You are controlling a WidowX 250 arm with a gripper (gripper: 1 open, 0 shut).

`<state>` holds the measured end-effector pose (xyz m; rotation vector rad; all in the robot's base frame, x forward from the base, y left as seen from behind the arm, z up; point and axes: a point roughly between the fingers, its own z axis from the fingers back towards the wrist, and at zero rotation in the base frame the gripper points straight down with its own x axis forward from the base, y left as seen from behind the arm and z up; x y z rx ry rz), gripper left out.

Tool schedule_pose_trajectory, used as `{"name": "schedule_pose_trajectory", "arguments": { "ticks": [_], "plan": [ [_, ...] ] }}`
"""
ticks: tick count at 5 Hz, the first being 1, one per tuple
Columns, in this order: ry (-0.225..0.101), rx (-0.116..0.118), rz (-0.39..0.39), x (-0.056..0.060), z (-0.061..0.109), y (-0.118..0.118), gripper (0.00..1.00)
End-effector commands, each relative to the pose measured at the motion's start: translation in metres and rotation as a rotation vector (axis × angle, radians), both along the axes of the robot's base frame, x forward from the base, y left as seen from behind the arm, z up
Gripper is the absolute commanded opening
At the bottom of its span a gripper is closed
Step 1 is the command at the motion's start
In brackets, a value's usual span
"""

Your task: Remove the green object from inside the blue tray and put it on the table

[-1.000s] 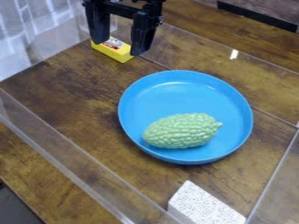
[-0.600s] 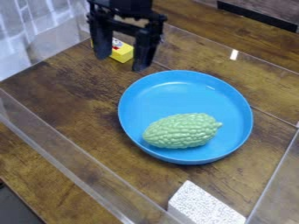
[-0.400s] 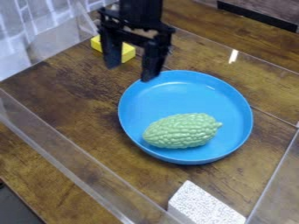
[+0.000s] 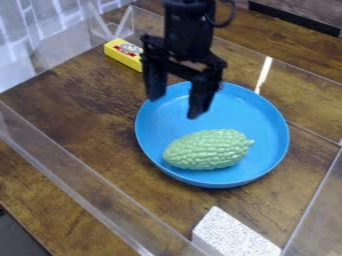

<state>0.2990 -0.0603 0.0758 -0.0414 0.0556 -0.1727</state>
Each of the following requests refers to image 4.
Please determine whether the yellow rectangular block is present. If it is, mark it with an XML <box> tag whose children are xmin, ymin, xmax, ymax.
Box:
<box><xmin>105</xmin><ymin>38</ymin><xmax>143</xmax><ymax>72</ymax></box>

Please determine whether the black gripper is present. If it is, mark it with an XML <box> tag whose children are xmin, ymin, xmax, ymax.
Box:
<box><xmin>141</xmin><ymin>0</ymin><xmax>227</xmax><ymax>119</ymax></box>

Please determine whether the clear acrylic enclosure wall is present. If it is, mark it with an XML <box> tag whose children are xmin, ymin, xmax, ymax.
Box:
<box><xmin>0</xmin><ymin>0</ymin><xmax>342</xmax><ymax>256</ymax></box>

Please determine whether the green bumpy bitter gourd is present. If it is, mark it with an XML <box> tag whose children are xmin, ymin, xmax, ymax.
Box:
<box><xmin>163</xmin><ymin>129</ymin><xmax>254</xmax><ymax>170</ymax></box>

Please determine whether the white speckled foam block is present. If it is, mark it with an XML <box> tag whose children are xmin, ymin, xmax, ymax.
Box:
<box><xmin>191</xmin><ymin>206</ymin><xmax>282</xmax><ymax>256</ymax></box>

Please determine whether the black cable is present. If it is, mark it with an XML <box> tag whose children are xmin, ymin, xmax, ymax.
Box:
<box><xmin>203</xmin><ymin>0</ymin><xmax>238</xmax><ymax>29</ymax></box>

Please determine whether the blue round plastic tray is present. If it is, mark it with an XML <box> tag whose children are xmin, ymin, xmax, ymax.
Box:
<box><xmin>134</xmin><ymin>81</ymin><xmax>292</xmax><ymax>189</ymax></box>

